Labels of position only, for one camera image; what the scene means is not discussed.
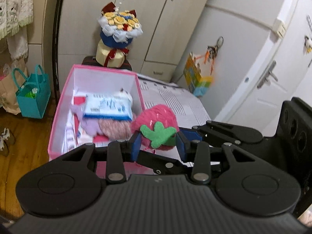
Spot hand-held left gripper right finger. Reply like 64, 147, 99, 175
176, 131, 259, 184

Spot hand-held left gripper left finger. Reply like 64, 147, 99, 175
58, 131, 142, 184

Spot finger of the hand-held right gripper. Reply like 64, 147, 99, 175
179, 121, 263, 144
136, 149, 220, 175

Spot strawberry plush toy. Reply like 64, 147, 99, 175
130, 104, 180, 150

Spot purple plush toy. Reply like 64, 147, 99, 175
71, 104, 103, 136

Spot blue wet wipes pack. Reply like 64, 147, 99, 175
82, 93, 134, 122

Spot white cat plush toy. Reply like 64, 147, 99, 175
114, 88, 134, 103

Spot pink cardboard box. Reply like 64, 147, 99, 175
47, 64, 156, 175

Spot red paper card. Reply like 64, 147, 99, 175
73, 96, 110, 144

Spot white door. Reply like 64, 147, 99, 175
214, 0, 312, 137

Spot colourful striped gift bag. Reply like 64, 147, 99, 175
183, 52, 214, 97

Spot dark stool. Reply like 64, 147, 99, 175
82, 56, 133, 72

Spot white bird ornament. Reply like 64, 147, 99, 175
303, 35, 312, 53

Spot cream box with red ribbon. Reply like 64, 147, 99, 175
96, 40, 129, 68

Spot teal shopping bag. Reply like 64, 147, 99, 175
12, 65, 51, 119

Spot green bottle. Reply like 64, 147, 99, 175
24, 88, 39, 98

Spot blue wrapped flower bouquet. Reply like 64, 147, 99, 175
97, 2, 144, 48

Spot white slipper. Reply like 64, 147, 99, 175
0, 127, 16, 158

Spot grey wardrobe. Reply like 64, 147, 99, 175
57, 0, 217, 83

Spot brown paper bag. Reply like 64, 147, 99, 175
0, 63, 22, 115

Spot beige wooden cabinet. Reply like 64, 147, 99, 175
27, 0, 58, 98

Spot fluffy cream pajama pants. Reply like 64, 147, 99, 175
6, 26, 29, 61

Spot fluffy cream pajama jacket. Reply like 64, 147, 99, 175
0, 0, 34, 39

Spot silver door handle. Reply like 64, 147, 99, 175
256, 60, 279, 89

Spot black hair ties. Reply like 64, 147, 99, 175
207, 36, 224, 59

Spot wall switch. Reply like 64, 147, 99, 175
271, 19, 286, 39

